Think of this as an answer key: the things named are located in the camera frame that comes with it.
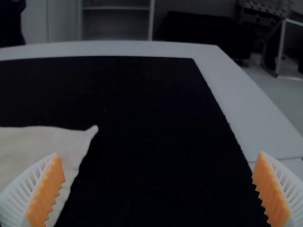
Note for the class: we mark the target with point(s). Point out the person's legs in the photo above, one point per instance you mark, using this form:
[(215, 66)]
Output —
[(11, 23)]

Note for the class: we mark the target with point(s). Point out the grey metal-frame table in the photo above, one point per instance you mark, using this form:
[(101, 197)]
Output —
[(281, 42)]

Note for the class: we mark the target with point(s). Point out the grey cupboard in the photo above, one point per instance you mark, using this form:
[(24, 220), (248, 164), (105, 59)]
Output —
[(64, 21), (116, 23)]

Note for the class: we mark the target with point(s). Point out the black mat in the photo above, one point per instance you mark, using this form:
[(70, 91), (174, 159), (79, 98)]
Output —
[(142, 118)]

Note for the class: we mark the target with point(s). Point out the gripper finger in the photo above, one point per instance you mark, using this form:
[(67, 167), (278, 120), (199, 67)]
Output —
[(21, 196), (277, 194)]

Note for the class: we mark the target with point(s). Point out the pale towel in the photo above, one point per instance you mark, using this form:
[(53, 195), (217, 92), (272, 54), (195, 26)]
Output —
[(35, 142)]

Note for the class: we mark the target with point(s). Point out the dark storage rack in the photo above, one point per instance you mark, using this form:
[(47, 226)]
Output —
[(260, 14)]

